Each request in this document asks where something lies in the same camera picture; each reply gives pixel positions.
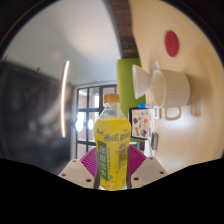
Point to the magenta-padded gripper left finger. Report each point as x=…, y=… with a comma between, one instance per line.
x=90, y=163

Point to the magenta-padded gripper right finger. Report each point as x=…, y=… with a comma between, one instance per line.
x=136, y=160

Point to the yellow drink bottle orange cap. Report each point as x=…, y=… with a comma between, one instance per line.
x=111, y=150

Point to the small dark box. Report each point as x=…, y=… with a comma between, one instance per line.
x=154, y=141

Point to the black tablet with stickers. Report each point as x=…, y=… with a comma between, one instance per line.
x=141, y=123

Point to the group of pendant lamps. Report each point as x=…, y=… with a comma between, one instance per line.
x=79, y=124

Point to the small blue-capped bottle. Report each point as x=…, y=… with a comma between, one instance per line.
x=144, y=106

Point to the long linear ceiling light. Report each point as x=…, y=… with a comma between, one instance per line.
x=64, y=100

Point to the white ribbed mug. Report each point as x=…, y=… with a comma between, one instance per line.
x=173, y=88

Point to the green upholstered bench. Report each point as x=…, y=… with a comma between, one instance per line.
x=126, y=80

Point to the flat round red coaster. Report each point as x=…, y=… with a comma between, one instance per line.
x=172, y=43

